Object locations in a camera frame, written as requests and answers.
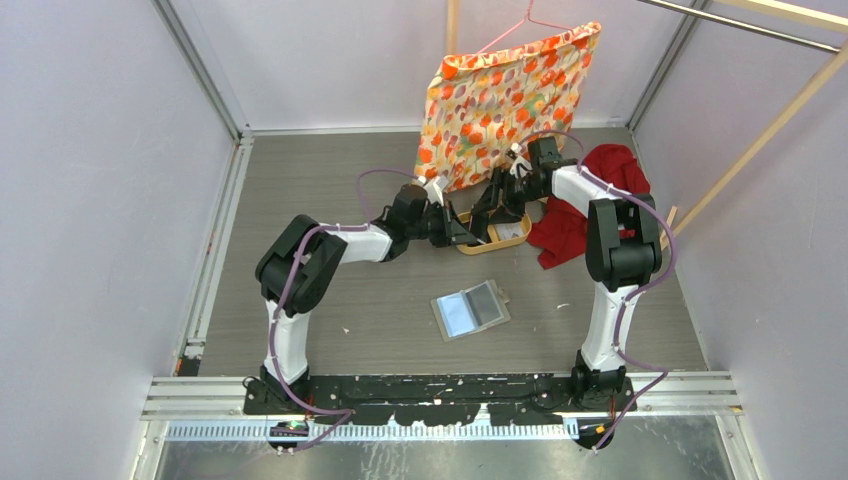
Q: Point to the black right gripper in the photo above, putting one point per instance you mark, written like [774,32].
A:
[506,213]

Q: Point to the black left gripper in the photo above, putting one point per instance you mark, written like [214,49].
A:
[450,231]

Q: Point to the silver VIP card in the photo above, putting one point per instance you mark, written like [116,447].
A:
[511,231]

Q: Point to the tan oval tray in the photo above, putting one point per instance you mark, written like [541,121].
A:
[493,243]

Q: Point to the black card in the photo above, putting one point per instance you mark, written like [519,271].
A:
[484,304]

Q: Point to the taupe leather card holder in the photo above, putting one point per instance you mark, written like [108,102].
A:
[470,311]

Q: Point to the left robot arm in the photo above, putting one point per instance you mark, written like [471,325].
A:
[297,270]

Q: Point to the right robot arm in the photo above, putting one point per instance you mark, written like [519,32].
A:
[622,247]

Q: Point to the red cloth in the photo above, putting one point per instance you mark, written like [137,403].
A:
[562,231]

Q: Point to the floral fabric bag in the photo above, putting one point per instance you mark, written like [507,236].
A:
[478,105]

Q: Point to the metal rod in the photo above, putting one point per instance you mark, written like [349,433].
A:
[743,26]

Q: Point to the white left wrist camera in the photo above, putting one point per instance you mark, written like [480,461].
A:
[434,188]

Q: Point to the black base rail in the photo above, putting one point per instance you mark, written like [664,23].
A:
[431,400]

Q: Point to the pink wire hanger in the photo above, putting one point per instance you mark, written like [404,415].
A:
[530,26]

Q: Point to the wooden rack frame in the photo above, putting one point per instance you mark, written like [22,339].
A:
[719,95]

